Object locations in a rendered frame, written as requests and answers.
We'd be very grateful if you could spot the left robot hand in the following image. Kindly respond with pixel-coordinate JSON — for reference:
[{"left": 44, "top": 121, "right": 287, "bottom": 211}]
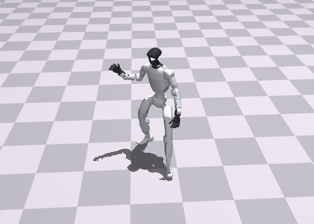
[{"left": 169, "top": 110, "right": 181, "bottom": 128}]

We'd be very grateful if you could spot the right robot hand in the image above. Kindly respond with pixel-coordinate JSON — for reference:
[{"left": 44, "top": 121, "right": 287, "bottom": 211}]
[{"left": 109, "top": 64, "right": 125, "bottom": 75}]

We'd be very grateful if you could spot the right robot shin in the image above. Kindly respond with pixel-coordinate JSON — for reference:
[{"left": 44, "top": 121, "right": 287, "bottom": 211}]
[{"left": 139, "top": 123, "right": 150, "bottom": 138}]

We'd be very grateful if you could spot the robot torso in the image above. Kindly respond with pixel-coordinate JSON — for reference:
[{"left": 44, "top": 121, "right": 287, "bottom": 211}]
[{"left": 146, "top": 63, "right": 170, "bottom": 108}]

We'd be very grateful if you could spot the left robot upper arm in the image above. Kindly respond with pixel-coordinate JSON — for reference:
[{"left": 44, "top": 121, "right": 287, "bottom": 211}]
[{"left": 163, "top": 68, "right": 178, "bottom": 96}]

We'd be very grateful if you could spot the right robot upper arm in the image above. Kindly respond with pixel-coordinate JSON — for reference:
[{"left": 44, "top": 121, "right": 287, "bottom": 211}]
[{"left": 135, "top": 63, "right": 150, "bottom": 82}]

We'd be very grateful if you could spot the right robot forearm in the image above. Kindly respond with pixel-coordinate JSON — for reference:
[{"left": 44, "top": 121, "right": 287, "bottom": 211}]
[{"left": 120, "top": 73, "right": 136, "bottom": 80}]

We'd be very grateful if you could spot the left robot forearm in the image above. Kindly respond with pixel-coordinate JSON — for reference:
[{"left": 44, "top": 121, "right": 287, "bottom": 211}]
[{"left": 174, "top": 89, "right": 182, "bottom": 114}]

